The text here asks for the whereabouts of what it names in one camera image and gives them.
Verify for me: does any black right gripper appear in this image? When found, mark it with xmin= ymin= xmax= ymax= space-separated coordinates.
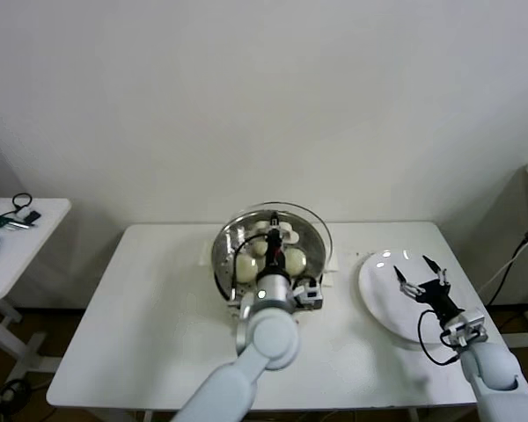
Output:
xmin=392 ymin=253 xmax=458 ymax=325

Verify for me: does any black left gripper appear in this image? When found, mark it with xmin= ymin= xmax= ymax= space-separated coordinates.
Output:
xmin=263 ymin=212 xmax=290 ymax=276

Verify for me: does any round glass pot lid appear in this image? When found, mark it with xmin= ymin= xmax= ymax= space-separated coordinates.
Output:
xmin=222 ymin=200 xmax=335 ymax=283

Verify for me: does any perforated stainless steamer basket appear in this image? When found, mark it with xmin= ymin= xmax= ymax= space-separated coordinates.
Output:
xmin=200 ymin=210 xmax=340 ymax=309

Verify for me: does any round white plate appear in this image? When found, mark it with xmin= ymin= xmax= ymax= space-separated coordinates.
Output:
xmin=357 ymin=249 xmax=467 ymax=345

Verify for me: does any white electric cooker base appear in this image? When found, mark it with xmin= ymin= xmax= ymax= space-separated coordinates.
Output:
xmin=214 ymin=270 xmax=335 ymax=314

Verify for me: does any white side table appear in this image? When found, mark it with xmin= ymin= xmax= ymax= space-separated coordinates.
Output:
xmin=0 ymin=197 xmax=74 ymax=383

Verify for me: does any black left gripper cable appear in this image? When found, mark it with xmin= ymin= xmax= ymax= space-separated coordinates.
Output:
xmin=229 ymin=235 xmax=272 ymax=304

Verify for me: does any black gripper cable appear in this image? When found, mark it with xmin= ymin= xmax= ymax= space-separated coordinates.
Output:
xmin=417 ymin=307 xmax=461 ymax=367
xmin=229 ymin=235 xmax=272 ymax=304

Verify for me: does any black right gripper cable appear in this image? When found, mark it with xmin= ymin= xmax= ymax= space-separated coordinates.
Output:
xmin=417 ymin=307 xmax=461 ymax=367

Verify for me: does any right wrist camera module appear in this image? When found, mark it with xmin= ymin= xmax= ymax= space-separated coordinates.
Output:
xmin=442 ymin=307 xmax=488 ymax=349

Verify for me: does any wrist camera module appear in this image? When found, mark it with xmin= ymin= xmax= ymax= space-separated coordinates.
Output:
xmin=442 ymin=307 xmax=488 ymax=349
xmin=292 ymin=280 xmax=326 ymax=311

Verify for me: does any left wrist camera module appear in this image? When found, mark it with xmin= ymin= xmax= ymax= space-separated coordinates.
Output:
xmin=292 ymin=280 xmax=326 ymax=311

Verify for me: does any white wall cable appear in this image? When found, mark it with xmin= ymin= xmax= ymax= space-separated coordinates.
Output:
xmin=479 ymin=250 xmax=525 ymax=292

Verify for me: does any black floor cable coil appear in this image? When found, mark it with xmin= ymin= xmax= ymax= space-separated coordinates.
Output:
xmin=0 ymin=377 xmax=33 ymax=414

